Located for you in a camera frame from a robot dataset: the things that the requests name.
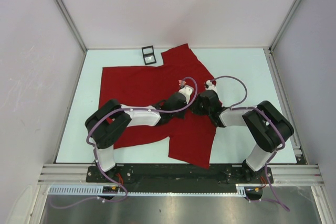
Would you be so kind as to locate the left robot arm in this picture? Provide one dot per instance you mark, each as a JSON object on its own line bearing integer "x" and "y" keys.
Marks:
{"x": 107, "y": 124}

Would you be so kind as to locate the red t-shirt garment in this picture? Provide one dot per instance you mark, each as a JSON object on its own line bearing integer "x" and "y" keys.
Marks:
{"x": 191, "y": 138}

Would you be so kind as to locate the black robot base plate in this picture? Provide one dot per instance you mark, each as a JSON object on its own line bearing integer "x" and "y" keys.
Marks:
{"x": 176, "y": 176}

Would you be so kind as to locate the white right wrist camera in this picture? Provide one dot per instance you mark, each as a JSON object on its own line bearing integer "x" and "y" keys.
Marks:
{"x": 210, "y": 86}

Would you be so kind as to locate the aluminium frame rail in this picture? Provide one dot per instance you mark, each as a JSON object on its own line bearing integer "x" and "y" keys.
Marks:
{"x": 283, "y": 174}

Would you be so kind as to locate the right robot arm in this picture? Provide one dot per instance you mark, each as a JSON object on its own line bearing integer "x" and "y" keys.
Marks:
{"x": 269, "y": 128}

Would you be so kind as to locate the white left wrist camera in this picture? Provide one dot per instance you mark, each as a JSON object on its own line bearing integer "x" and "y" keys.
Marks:
{"x": 186, "y": 91}

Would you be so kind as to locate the white leaf print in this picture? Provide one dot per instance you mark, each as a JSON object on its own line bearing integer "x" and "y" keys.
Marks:
{"x": 182, "y": 83}

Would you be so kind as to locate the small black open box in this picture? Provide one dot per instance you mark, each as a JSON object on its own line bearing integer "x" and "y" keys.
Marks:
{"x": 148, "y": 55}

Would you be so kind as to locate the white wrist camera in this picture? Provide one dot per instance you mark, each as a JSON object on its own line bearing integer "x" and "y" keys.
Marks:
{"x": 186, "y": 91}
{"x": 210, "y": 86}

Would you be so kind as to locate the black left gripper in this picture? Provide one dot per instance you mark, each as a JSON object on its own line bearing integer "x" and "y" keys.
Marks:
{"x": 181, "y": 116}

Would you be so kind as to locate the grey slotted cable duct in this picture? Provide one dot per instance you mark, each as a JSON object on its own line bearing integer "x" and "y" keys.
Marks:
{"x": 233, "y": 190}

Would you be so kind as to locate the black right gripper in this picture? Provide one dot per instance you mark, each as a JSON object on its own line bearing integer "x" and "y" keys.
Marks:
{"x": 195, "y": 109}

